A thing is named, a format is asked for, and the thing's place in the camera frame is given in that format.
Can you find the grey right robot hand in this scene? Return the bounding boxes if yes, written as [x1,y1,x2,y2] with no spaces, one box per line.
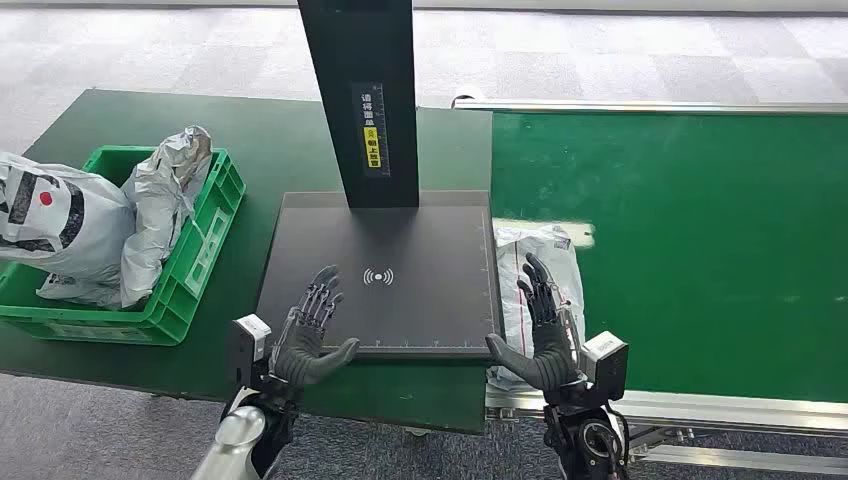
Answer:
[485,252,588,393]

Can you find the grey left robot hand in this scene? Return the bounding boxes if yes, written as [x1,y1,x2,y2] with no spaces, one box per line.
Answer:
[268,264,361,389]

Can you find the white package with red stripe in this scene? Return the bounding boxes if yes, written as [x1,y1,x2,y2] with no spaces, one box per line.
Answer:
[486,225,588,392]

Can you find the black inbound scanner machine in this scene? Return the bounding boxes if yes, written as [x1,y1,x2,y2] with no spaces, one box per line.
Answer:
[254,0,505,363]

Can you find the green conveyor belt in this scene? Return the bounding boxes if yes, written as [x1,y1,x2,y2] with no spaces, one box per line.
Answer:
[490,111,848,404]

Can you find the crumpled silver package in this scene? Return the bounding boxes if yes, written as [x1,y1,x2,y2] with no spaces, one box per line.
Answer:
[119,125,213,310]

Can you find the white package with black print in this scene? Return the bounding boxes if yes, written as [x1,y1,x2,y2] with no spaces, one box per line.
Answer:
[0,152,137,309]

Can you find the green plastic crate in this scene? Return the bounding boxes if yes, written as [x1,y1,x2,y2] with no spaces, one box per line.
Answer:
[0,145,247,348]

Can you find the dark green table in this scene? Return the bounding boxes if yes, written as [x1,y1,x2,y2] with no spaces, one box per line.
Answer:
[0,89,495,435]

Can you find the black yellow label sticker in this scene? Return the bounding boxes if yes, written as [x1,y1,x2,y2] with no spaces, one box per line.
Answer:
[351,81,392,179]

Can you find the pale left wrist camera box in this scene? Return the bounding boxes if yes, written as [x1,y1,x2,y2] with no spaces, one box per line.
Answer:
[227,314,273,392]

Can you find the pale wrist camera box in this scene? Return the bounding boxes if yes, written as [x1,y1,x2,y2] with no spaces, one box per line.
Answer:
[227,314,273,392]
[579,331,629,403]

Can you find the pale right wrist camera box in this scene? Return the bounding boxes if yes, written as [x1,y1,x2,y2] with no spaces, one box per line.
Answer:
[579,331,629,403]

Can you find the wide aluminium conveyor frame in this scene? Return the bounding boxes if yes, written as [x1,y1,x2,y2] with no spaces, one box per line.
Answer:
[485,384,848,476]

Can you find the thin aluminium conveyor rail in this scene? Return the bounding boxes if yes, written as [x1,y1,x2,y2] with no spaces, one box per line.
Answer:
[452,97,848,116]

